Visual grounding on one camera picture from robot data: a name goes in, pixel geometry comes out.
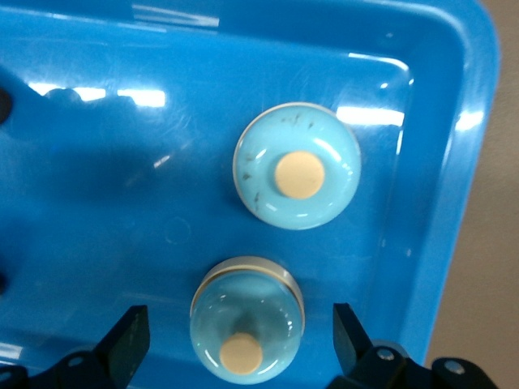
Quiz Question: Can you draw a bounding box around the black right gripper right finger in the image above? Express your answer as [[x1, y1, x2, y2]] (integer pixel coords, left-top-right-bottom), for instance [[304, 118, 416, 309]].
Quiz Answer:
[[330, 302, 500, 389]]

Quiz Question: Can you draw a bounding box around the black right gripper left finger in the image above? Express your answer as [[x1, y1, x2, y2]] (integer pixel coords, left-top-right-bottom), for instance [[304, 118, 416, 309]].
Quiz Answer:
[[0, 304, 151, 389]]

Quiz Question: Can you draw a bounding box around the scuffed light blue call bell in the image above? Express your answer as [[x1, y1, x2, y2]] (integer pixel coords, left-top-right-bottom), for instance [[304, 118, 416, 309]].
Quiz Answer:
[[232, 102, 362, 231]]

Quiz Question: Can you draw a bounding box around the dark brown cylindrical capacitor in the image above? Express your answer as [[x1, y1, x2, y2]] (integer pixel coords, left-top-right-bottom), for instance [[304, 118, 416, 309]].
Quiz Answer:
[[0, 87, 14, 124]]

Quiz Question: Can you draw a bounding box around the blue plastic tray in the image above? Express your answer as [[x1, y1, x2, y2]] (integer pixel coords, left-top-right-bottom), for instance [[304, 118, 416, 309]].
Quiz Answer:
[[0, 0, 500, 389]]

